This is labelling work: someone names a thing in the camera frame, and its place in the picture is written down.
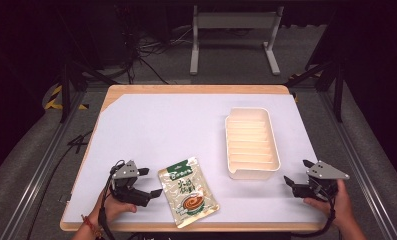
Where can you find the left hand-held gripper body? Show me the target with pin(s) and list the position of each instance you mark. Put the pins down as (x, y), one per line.
(129, 186)

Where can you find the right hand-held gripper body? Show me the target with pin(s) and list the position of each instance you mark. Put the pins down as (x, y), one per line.
(322, 181)

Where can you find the green and beige sauce packet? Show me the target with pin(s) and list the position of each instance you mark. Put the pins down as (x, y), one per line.
(186, 193)

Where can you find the white ribbed plastic tray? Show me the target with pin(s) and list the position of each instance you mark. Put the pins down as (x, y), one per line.
(251, 143)

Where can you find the person's left hand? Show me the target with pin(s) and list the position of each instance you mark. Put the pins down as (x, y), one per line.
(112, 208)

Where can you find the person's right hand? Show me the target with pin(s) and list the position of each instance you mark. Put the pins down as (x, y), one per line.
(341, 206)

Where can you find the white table sheet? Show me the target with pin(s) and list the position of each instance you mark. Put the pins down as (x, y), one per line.
(172, 130)

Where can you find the black metal stand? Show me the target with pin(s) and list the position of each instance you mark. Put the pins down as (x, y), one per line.
(66, 90)
(337, 90)

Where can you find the yellow and black hazard tape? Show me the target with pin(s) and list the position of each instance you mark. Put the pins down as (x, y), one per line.
(54, 100)

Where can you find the white metal stand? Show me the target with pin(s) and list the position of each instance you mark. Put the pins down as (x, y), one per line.
(234, 21)

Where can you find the aluminium floor rail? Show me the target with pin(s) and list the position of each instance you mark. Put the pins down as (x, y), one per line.
(362, 173)
(36, 183)

